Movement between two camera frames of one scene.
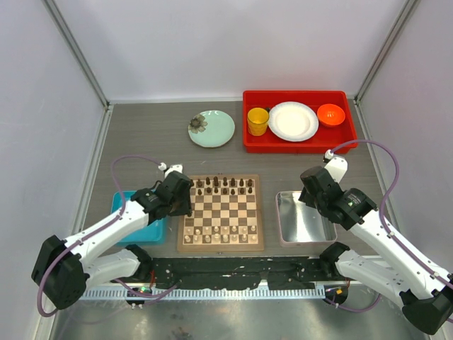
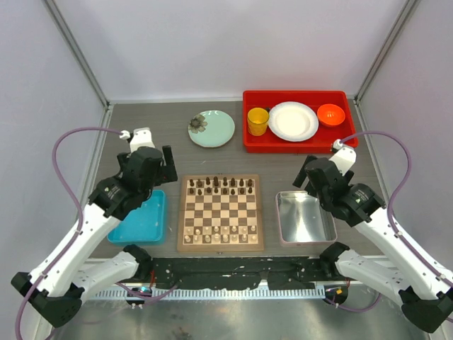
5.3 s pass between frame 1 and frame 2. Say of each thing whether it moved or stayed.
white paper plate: stayed
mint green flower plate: stayed
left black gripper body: moved
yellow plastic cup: stayed
